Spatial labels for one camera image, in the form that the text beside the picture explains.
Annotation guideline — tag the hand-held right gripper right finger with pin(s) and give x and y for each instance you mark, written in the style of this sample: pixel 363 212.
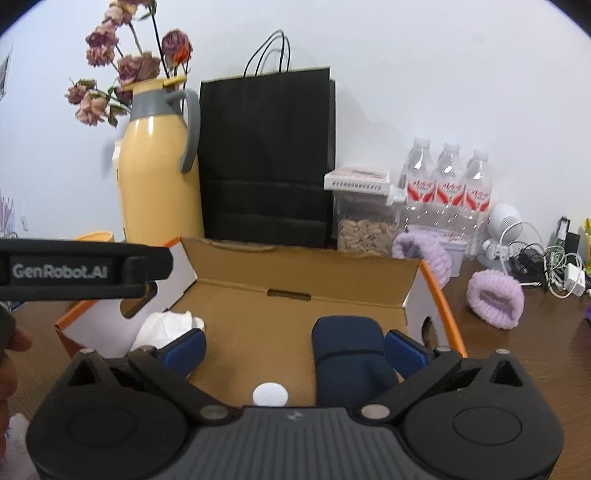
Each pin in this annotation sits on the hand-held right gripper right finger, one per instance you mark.
pixel 406 353

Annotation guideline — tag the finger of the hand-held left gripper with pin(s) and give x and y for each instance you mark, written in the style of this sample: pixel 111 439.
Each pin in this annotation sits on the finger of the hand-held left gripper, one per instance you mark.
pixel 147 268

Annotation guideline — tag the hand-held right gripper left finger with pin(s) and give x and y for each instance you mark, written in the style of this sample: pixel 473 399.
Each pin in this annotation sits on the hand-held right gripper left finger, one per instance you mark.
pixel 187 353

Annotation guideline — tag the navy blue fabric pouch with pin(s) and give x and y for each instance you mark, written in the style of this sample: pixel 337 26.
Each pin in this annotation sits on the navy blue fabric pouch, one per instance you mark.
pixel 346 360

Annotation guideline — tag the red printed cardboard box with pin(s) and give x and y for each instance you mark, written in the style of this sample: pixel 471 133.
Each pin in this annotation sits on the red printed cardboard box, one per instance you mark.
pixel 277 277

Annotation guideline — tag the person's left hand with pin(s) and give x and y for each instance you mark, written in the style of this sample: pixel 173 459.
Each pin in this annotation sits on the person's left hand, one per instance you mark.
pixel 21 341

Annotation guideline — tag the white crumpled paper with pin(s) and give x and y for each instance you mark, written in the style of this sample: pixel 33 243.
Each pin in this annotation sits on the white crumpled paper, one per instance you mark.
pixel 161 327

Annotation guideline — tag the yellow mug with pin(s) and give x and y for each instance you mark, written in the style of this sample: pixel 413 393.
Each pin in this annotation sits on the yellow mug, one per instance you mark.
pixel 94 236

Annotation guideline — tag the yellow thermos jug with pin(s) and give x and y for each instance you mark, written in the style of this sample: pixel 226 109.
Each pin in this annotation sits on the yellow thermos jug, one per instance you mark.
pixel 157 184

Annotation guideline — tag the white round cap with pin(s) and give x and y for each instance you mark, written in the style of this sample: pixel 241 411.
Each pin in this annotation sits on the white round cap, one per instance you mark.
pixel 270 394

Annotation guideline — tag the white tin box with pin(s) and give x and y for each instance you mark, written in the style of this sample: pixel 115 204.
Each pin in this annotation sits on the white tin box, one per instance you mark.
pixel 455 258

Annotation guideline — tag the purple fluffy band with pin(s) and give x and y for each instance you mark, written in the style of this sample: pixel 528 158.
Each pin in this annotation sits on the purple fluffy band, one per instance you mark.
pixel 512 295
pixel 420 244

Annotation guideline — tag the clear nut container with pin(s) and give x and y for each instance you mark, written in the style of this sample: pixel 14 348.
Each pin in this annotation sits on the clear nut container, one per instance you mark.
pixel 364 230

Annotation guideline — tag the black charger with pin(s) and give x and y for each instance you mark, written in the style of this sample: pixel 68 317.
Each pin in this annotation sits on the black charger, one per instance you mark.
pixel 528 263

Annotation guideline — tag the black paper bag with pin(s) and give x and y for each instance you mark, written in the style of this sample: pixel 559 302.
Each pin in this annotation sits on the black paper bag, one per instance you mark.
pixel 268 161

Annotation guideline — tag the small white fan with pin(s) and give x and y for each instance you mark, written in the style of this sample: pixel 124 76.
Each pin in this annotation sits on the small white fan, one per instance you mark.
pixel 503 219

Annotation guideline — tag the white charger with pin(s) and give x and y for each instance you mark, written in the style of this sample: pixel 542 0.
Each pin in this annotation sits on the white charger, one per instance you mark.
pixel 575 279

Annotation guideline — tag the small black device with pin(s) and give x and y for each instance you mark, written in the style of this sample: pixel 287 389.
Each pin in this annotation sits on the small black device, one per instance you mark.
pixel 565 235

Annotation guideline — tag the dried pink flowers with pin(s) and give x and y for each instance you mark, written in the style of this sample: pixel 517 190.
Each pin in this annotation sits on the dried pink flowers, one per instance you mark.
pixel 134 67

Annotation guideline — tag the colourful snack bag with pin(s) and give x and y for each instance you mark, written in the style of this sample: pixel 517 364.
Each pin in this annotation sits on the colourful snack bag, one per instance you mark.
pixel 586 240

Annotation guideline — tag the wall socket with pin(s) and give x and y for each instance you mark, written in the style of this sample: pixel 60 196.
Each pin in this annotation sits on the wall socket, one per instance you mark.
pixel 23 222

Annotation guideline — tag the purple wall decal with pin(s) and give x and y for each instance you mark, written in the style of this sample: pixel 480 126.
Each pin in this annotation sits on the purple wall decal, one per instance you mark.
pixel 5 212

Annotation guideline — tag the wall picture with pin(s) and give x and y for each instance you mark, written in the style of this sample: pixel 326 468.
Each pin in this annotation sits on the wall picture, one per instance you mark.
pixel 4 74

